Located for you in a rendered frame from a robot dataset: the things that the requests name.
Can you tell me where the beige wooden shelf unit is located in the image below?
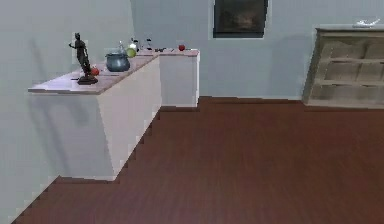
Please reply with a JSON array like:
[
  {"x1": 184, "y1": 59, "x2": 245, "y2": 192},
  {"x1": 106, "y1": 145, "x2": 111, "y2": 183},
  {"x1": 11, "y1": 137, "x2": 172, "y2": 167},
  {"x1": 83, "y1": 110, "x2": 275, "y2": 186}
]
[{"x1": 302, "y1": 25, "x2": 384, "y2": 110}]

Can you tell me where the white dish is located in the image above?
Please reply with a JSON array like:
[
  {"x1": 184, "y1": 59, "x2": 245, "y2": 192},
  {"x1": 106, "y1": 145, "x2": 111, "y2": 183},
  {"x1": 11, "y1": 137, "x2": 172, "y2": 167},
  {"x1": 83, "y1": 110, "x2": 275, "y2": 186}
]
[{"x1": 353, "y1": 17, "x2": 381, "y2": 28}]

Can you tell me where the dark framed wall picture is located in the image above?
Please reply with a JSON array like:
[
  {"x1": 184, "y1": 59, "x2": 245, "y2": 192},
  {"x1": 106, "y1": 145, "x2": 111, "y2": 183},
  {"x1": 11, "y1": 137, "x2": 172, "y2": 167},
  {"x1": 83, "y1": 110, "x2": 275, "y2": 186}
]
[{"x1": 212, "y1": 0, "x2": 269, "y2": 39}]

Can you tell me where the dark blue round pot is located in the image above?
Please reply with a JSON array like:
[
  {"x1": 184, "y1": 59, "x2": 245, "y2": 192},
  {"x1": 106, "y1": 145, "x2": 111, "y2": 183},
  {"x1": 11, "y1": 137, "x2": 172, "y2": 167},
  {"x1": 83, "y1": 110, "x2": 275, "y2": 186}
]
[{"x1": 105, "y1": 52, "x2": 131, "y2": 73}]

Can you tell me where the white counter with pink top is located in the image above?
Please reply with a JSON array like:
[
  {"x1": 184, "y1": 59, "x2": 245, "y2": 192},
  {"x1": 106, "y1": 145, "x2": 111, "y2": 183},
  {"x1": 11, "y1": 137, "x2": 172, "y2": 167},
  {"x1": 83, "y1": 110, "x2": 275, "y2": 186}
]
[{"x1": 27, "y1": 48, "x2": 201, "y2": 182}]

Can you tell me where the dark bronze figure statue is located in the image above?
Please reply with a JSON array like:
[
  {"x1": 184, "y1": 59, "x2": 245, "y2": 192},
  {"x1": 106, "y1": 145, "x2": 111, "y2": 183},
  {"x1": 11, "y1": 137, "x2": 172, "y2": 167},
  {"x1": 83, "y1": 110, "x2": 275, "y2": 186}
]
[{"x1": 68, "y1": 32, "x2": 99, "y2": 86}]

